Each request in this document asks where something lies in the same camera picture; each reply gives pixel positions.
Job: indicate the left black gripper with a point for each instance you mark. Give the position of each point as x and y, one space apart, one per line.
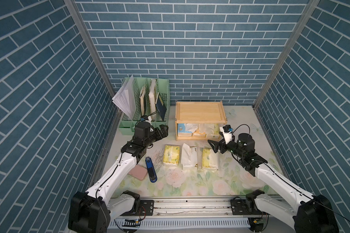
165 133

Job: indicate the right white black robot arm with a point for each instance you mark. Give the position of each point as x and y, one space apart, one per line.
302 211

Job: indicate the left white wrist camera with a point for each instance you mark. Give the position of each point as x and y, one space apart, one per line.
145 119

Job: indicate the wooden two-tier shelf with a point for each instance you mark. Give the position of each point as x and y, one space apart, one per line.
199 113

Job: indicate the white yellow book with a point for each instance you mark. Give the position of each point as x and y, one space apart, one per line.
152 99

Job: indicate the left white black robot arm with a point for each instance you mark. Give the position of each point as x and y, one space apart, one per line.
93 210

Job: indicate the yellow floral tissue pack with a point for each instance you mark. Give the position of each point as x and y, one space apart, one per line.
171 155

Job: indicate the green circuit board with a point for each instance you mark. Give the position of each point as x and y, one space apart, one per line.
131 223

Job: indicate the floral table mat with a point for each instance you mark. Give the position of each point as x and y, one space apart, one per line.
229 180

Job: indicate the green plastic file organizer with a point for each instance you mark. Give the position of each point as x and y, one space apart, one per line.
139 96

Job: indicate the blue cartoon tissue pack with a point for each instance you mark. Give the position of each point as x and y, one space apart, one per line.
187 129

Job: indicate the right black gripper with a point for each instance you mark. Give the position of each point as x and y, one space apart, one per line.
216 148

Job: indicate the white paper stack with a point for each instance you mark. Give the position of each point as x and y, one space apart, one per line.
124 99

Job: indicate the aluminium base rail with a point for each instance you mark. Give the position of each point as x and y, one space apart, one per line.
182 213

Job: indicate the yellow white tissue pack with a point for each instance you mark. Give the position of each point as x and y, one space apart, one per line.
210 159
212 131

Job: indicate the blue stapler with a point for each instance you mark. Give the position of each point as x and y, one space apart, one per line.
151 170

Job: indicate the dark blue book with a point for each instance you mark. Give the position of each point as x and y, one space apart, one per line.
161 107

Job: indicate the thin beige book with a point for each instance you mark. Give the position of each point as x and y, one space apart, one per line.
143 101

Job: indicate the orange beige tissue pack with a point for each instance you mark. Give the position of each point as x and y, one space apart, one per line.
200 132

